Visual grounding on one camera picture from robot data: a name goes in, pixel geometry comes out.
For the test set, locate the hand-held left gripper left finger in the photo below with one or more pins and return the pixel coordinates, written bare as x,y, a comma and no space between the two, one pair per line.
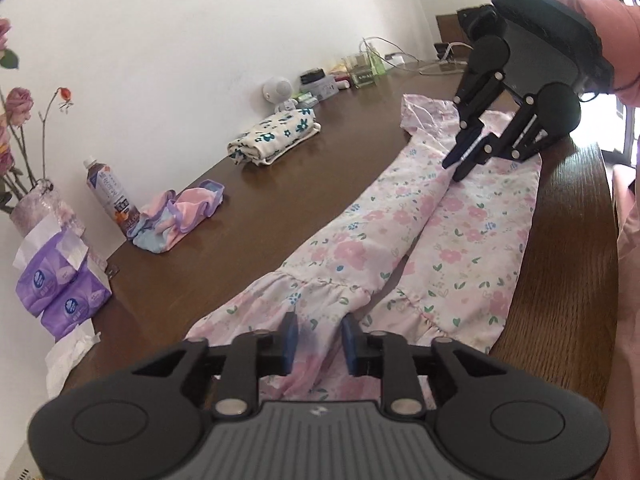
289,346

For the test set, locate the person's pink clothing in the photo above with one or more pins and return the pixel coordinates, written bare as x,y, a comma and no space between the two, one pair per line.
627,310

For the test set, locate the folded cream teal-flower cloth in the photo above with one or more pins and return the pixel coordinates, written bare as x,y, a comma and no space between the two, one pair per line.
272,135

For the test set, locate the clear glass cup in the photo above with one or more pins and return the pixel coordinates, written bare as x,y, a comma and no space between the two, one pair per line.
360,72

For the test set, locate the white robot-shaped speaker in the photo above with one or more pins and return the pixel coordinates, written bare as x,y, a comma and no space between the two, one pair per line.
277,91

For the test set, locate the small green white box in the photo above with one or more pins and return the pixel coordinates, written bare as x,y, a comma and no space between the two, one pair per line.
307,101
300,96

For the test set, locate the green spray bottle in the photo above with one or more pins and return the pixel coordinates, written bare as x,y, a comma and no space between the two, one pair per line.
377,65

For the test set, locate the dried rose bouquet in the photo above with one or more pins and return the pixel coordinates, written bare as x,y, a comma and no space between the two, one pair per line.
17,105

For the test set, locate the pink floral dress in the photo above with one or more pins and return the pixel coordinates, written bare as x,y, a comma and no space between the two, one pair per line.
450,240

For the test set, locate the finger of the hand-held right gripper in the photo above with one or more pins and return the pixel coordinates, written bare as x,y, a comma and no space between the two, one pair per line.
470,132
520,140

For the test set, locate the pastel pink purple cloth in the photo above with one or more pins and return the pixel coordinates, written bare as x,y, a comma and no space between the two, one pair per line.
175,215

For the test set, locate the plastic tea bottle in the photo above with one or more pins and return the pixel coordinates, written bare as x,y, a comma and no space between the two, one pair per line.
112,195

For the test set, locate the pale purple textured vase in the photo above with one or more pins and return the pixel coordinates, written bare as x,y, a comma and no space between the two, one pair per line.
42,210

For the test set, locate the crumpled white paper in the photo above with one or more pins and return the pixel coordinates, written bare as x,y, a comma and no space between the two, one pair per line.
67,360

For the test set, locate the person's right forearm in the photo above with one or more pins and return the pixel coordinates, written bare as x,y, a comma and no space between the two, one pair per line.
617,45

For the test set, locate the purple tissue pack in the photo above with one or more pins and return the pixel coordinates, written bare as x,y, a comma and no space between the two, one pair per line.
40,275
75,305

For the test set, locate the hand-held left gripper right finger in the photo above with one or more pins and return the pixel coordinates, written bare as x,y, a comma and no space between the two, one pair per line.
351,349

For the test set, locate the white tube with red cap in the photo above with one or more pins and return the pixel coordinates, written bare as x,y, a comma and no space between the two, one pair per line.
342,84

